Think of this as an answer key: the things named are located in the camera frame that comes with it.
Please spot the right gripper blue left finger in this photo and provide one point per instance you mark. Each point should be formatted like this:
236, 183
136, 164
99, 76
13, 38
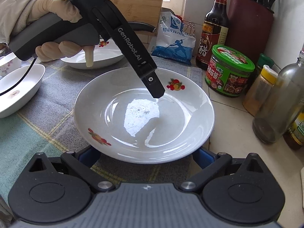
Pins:
78, 164

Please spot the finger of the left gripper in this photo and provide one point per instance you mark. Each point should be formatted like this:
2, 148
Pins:
130, 45

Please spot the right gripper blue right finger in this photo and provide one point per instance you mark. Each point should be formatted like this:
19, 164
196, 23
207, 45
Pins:
212, 165

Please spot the white plate back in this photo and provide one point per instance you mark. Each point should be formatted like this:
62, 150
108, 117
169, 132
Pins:
105, 54

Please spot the white plate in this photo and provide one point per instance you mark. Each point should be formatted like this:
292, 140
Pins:
116, 114
105, 54
23, 92

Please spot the white floral bowl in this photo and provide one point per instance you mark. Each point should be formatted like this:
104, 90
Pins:
9, 63

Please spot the gloved left hand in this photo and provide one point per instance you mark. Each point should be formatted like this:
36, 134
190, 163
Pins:
47, 28

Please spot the blue white salt bag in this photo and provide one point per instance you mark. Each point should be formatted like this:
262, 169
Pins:
172, 41

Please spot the grey checked dish mat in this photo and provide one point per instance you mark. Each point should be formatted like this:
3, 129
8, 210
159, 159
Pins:
46, 124

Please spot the dark vinegar bottle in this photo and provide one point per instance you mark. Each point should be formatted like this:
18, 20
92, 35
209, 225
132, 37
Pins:
214, 31

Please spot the yellow lid spice jar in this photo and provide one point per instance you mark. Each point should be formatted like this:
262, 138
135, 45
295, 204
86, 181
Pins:
259, 90

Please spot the green lid sauce jar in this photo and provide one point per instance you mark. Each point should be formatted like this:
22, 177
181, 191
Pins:
228, 71

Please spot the yellow label oil bottle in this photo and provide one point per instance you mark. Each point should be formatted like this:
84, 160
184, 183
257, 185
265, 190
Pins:
294, 136

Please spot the clear oil glass bottle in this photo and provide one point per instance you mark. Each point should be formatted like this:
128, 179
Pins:
283, 104

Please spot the dark red knife block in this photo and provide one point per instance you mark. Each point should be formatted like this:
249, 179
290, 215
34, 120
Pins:
250, 26

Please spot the kitchen knife black handle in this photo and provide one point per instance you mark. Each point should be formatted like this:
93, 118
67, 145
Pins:
140, 26

